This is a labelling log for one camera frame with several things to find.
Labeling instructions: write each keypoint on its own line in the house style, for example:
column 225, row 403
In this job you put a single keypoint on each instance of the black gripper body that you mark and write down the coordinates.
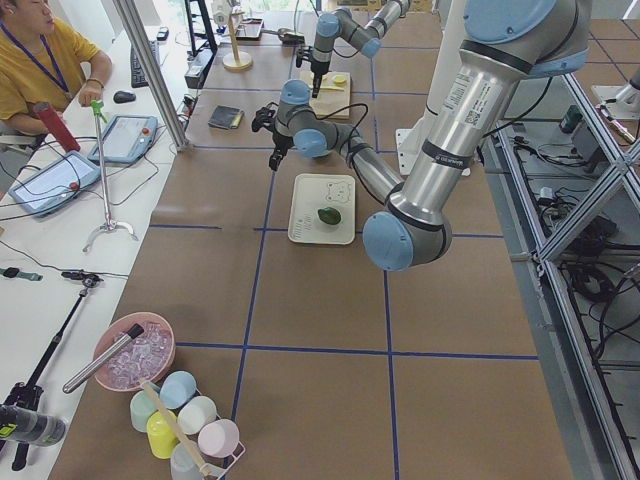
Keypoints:
column 279, row 141
column 317, row 68

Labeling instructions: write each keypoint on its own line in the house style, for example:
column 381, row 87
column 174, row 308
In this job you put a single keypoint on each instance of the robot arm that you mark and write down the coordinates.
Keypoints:
column 340, row 24
column 504, row 42

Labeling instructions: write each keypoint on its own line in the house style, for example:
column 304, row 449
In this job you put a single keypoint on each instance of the metal tube in bowl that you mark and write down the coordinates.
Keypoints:
column 90, row 369

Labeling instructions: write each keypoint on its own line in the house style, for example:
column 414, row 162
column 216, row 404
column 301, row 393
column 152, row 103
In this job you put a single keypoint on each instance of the pink bowl with ice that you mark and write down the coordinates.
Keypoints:
column 147, row 357

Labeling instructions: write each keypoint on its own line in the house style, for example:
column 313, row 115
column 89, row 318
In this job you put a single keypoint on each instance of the grey folded cloth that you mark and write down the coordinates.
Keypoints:
column 225, row 117

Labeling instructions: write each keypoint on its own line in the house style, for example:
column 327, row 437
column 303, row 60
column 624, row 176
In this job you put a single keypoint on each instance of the wooden cutting board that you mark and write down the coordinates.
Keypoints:
column 331, row 104

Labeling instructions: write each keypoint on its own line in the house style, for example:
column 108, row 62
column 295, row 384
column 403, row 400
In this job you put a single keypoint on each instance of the metal scoop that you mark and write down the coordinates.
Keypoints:
column 286, row 36

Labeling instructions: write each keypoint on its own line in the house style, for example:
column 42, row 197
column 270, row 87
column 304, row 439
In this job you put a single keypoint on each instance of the wooden mug tree stand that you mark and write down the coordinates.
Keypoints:
column 236, row 60

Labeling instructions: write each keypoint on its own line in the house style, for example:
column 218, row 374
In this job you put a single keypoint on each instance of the black glass tray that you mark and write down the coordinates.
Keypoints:
column 249, row 29

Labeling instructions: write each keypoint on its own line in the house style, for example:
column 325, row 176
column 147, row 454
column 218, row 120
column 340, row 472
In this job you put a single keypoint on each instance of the beige bear serving tray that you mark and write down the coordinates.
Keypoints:
column 314, row 191

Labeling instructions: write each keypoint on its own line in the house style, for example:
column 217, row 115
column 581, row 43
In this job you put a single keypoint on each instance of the green avocado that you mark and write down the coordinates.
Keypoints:
column 329, row 216

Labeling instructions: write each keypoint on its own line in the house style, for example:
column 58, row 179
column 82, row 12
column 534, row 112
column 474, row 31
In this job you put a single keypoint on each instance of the blue teach pendant far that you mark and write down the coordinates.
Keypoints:
column 126, row 138

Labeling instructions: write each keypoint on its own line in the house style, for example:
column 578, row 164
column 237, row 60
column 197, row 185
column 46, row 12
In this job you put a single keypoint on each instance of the blue teach pendant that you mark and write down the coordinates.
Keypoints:
column 54, row 185
column 126, row 138

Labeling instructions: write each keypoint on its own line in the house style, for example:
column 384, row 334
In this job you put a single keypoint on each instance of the computer mouse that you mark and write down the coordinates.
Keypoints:
column 124, row 96

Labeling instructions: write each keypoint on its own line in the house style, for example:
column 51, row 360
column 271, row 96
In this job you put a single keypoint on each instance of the metal stand with green clip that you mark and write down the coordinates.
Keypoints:
column 110, row 224

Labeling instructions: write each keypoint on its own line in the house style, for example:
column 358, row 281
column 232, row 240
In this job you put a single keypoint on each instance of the red cylinder bottle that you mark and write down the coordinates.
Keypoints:
column 56, row 126

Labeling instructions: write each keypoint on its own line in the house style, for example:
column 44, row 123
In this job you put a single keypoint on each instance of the blue teach pendant near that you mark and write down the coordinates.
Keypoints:
column 54, row 185

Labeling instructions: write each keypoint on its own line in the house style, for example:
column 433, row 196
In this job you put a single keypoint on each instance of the person in yellow shirt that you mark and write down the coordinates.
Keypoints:
column 43, row 59

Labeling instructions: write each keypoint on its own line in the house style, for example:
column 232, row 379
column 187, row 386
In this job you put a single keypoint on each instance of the blue cup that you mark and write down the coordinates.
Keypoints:
column 178, row 388

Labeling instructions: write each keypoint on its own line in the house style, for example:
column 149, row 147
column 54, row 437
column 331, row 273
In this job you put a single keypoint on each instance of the smart watch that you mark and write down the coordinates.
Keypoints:
column 16, row 273

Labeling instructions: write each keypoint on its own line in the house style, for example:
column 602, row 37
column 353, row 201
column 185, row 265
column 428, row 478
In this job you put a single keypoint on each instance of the white cup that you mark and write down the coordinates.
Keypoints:
column 197, row 413

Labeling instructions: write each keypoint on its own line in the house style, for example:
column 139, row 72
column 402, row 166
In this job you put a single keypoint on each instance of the green cup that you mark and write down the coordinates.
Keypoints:
column 141, row 408

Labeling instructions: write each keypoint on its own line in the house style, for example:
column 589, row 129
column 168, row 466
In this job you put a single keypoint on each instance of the pink cup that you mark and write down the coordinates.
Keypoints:
column 219, row 438

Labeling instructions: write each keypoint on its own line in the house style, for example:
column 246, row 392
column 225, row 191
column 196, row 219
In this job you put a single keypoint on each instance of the wooden stick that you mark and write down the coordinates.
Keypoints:
column 205, row 469

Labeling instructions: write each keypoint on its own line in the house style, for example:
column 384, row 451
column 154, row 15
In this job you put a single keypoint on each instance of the yellow cup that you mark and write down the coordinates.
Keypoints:
column 161, row 438

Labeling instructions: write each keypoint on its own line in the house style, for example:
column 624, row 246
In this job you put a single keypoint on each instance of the grey cup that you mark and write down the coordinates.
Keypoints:
column 182, row 466

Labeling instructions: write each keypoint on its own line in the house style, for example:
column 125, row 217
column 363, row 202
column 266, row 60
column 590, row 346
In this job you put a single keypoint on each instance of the black tripod pole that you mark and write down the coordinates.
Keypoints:
column 20, row 420

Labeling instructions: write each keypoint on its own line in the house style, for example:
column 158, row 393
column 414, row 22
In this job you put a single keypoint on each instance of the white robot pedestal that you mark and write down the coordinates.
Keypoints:
column 448, row 62

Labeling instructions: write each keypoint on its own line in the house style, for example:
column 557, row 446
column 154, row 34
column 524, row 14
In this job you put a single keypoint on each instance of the aluminium frame post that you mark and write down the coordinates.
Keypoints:
column 135, row 29

